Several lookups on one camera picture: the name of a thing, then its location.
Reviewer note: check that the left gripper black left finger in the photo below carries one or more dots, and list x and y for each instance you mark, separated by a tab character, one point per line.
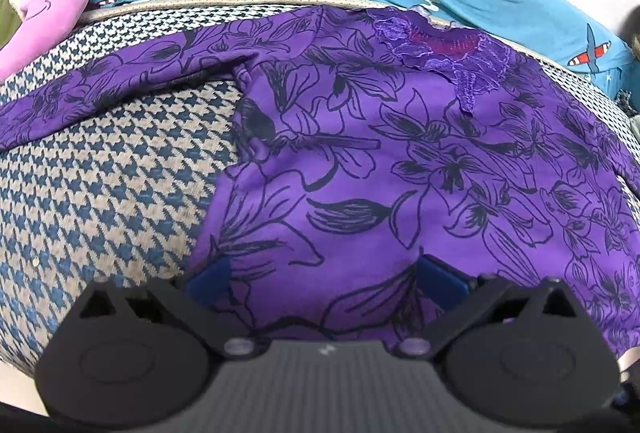
190	299

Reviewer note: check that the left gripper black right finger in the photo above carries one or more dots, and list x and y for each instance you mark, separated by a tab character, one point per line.
466	302

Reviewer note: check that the purple floral garment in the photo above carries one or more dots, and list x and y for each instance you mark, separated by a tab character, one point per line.
367	139

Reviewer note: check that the blue houndstooth mattress cover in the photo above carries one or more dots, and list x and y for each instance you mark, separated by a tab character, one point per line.
121	195

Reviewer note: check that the beige bunny plush toy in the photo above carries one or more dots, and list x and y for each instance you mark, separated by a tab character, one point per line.
11	19

